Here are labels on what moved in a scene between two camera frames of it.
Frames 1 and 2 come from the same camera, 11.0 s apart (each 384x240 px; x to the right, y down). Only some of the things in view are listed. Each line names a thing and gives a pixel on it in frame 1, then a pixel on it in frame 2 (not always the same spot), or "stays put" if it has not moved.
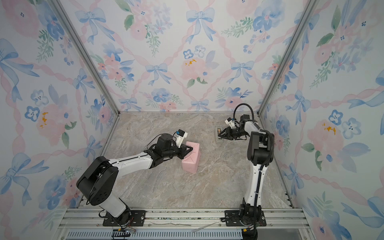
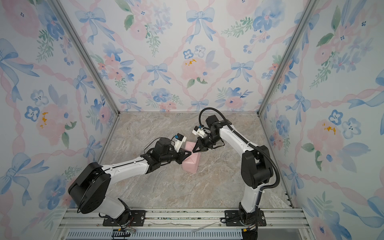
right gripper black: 227,133 → 199,143
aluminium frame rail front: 92,218 stays put
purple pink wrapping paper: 191,161 stays put
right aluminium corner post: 309,9 stays put
